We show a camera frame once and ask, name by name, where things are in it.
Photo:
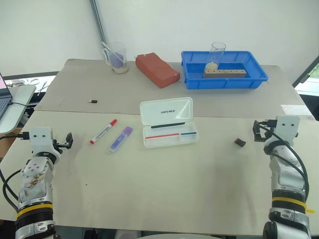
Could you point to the purple highlighter pen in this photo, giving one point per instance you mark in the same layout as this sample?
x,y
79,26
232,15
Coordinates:
x,y
121,139

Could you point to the white tape patch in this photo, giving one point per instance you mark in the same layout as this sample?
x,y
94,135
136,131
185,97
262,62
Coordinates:
x,y
294,109

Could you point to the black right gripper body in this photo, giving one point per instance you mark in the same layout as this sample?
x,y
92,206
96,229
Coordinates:
x,y
268,133

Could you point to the clear white open pencil case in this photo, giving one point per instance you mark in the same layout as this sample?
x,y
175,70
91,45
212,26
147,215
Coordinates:
x,y
167,119

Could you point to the wooden block with holes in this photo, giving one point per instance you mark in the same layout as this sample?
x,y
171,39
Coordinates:
x,y
224,74

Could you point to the blue plastic bin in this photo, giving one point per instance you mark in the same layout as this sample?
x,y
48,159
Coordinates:
x,y
224,82

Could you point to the white marker with red cap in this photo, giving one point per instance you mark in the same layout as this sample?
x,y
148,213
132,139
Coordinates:
x,y
102,132

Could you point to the clear drinking glass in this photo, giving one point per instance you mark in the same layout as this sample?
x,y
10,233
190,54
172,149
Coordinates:
x,y
218,53

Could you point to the black window frame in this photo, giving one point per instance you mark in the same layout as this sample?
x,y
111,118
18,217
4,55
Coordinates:
x,y
305,71

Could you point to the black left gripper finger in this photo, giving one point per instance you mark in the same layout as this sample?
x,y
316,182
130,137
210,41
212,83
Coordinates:
x,y
69,137
68,145

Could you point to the grey metal pole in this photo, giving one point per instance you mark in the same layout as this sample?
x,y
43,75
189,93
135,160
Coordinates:
x,y
99,22

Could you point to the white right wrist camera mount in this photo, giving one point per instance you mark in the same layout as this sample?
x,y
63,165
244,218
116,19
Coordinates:
x,y
287,127

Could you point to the small black plug piece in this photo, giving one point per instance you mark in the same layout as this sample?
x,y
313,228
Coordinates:
x,y
93,101

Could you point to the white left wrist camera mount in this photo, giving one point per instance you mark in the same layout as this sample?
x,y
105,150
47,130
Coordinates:
x,y
40,142

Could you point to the clear plastic measuring cup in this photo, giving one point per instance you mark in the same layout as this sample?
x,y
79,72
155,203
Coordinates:
x,y
117,59

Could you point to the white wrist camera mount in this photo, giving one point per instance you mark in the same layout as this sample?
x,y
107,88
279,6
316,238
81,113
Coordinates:
x,y
287,127
40,142

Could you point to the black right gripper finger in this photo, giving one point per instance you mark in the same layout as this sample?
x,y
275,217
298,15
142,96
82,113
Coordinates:
x,y
259,137
257,125

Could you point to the open laptop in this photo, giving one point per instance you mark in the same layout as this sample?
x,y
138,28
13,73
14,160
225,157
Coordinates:
x,y
3,99

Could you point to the white stirring stick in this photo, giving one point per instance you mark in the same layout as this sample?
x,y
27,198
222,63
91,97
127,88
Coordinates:
x,y
112,51

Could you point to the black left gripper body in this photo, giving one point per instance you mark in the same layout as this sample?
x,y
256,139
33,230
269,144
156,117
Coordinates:
x,y
57,145

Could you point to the small dark brown eraser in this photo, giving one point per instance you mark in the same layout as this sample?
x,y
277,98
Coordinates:
x,y
240,142

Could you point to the metal tweezers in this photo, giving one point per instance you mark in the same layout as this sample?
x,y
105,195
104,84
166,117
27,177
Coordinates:
x,y
43,87

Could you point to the red brick block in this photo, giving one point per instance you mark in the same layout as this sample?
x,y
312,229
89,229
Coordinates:
x,y
157,69

